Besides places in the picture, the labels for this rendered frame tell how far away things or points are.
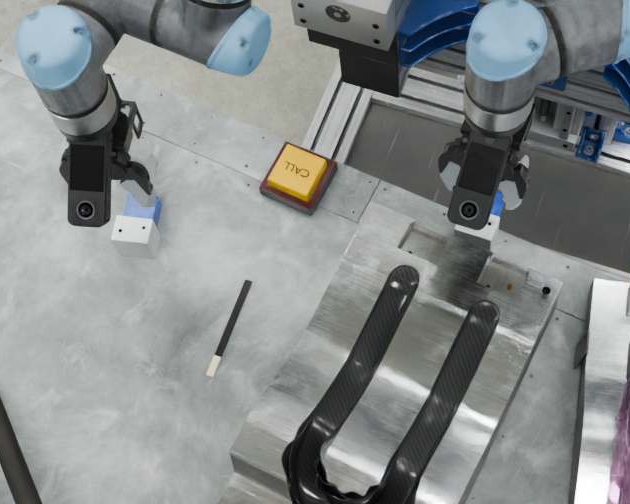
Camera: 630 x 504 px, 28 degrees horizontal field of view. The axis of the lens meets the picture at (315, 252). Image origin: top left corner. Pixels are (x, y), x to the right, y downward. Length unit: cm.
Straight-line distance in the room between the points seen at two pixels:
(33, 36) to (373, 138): 120
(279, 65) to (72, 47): 148
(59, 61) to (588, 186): 131
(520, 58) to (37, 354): 78
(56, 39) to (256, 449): 51
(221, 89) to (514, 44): 155
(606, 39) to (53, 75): 56
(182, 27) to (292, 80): 142
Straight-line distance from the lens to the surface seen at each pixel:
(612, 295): 161
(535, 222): 234
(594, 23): 130
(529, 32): 126
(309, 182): 168
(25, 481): 159
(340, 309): 155
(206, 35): 131
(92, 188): 145
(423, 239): 161
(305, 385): 150
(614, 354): 158
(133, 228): 167
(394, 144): 240
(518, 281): 159
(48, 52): 130
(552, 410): 161
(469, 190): 141
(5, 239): 177
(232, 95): 273
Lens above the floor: 234
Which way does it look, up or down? 67 degrees down
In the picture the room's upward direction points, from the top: 12 degrees counter-clockwise
